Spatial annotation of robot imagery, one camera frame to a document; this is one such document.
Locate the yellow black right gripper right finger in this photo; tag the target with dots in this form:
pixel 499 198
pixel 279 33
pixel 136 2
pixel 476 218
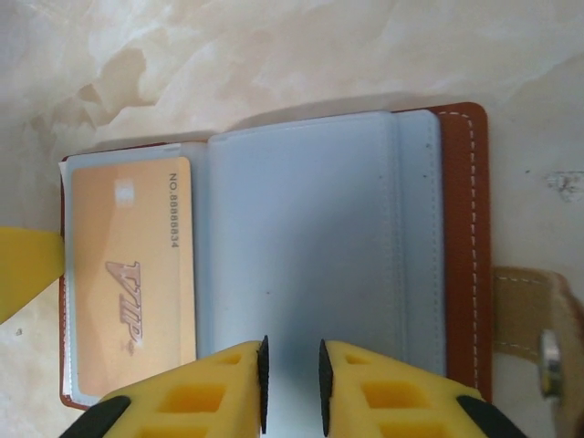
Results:
pixel 392 401

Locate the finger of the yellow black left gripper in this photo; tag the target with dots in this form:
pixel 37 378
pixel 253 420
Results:
pixel 27 274

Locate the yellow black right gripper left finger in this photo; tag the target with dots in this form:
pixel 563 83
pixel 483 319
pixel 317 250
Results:
pixel 191 401

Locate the gold VIP card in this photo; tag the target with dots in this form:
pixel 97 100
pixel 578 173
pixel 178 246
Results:
pixel 132 255

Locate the brown leather card holder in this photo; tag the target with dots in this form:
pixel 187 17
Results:
pixel 461 228

